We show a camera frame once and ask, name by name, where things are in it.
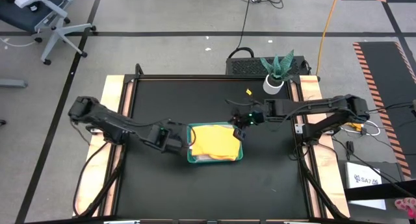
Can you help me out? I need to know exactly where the teal plastic tray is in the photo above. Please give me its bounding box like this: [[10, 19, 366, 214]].
[[186, 121, 244, 164]]

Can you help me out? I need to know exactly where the grey floor bar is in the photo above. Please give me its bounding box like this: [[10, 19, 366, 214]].
[[0, 79, 29, 88]]

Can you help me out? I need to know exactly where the orange microfiber towel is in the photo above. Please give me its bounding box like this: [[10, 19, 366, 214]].
[[190, 124, 242, 162]]

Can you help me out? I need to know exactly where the green artificial plant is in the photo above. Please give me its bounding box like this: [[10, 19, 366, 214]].
[[259, 49, 297, 83]]

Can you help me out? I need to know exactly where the black beam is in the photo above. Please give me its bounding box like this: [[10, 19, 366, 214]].
[[343, 180, 416, 201]]

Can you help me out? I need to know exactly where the pink patterned object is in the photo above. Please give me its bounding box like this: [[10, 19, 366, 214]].
[[394, 197, 416, 220]]

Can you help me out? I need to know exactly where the black aluminium table frame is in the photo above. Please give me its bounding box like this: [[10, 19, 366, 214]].
[[99, 73, 350, 220]]

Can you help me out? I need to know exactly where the white looped cable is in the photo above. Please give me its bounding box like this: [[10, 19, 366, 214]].
[[341, 119, 382, 136]]

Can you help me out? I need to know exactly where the white paper box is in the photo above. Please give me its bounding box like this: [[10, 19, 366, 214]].
[[344, 161, 387, 211]]

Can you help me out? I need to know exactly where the white office chair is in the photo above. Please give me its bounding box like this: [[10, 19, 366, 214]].
[[0, 0, 98, 66]]

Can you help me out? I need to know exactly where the white plant pot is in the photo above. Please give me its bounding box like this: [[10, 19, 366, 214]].
[[262, 73, 286, 95]]

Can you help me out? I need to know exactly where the yellow extension cable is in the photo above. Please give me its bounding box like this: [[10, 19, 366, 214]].
[[315, 0, 341, 76]]

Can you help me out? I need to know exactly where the yellow power splitter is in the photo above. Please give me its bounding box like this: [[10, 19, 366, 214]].
[[344, 121, 364, 132]]

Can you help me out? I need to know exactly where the long black floor cable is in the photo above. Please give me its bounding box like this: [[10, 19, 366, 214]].
[[331, 136, 416, 199]]

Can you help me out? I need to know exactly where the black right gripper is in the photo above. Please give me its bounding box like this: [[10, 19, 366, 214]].
[[229, 107, 266, 142]]

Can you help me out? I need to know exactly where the black computer power cable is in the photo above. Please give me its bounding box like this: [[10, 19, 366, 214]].
[[227, 0, 255, 59]]

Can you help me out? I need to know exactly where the white floor cable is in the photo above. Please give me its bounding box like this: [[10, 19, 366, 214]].
[[0, 36, 36, 48]]

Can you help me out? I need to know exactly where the black computer case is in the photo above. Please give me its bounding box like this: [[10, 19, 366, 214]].
[[226, 56, 309, 76]]

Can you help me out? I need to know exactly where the black corrugated cable sleeve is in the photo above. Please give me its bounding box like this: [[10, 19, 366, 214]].
[[73, 141, 127, 218], [297, 145, 350, 220]]

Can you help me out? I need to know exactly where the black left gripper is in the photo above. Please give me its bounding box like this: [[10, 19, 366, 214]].
[[164, 121, 194, 156]]

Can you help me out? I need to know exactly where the black cable bundle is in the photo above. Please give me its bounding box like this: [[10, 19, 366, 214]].
[[367, 101, 416, 121]]

